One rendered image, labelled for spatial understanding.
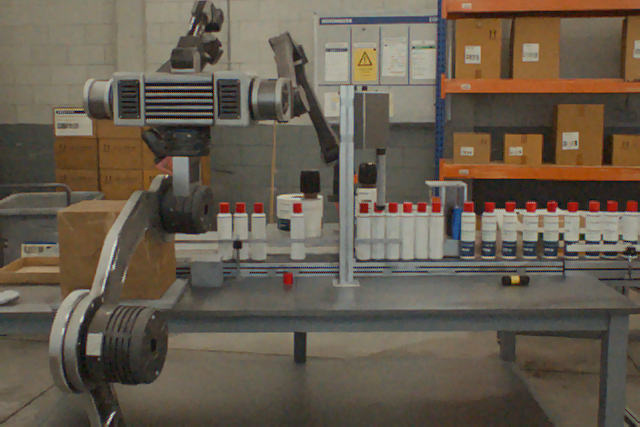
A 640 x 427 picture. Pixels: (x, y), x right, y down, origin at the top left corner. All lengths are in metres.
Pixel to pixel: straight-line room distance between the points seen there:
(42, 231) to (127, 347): 3.12
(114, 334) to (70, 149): 4.60
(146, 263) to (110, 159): 3.91
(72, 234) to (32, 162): 5.95
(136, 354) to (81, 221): 0.70
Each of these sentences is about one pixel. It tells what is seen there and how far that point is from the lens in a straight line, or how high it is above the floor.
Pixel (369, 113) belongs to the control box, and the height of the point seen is 1.40.
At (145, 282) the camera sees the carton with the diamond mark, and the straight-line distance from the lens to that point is 2.31.
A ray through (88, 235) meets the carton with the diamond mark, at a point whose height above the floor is 1.05.
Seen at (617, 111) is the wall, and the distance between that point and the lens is 7.19.
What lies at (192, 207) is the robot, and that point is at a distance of 2.12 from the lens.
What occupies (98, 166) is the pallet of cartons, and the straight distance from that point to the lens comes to 6.22.
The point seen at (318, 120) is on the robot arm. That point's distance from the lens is 2.63.
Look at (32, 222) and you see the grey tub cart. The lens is 4.81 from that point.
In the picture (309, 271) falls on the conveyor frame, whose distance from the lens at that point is 2.62.
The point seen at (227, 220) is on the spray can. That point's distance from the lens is 2.63.
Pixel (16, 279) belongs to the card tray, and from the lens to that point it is 2.73.
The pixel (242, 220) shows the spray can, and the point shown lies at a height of 1.03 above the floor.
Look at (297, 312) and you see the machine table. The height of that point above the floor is 0.82.
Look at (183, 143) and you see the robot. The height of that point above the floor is 1.33.
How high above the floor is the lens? 1.45
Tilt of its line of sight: 7 degrees down
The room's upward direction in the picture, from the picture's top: straight up
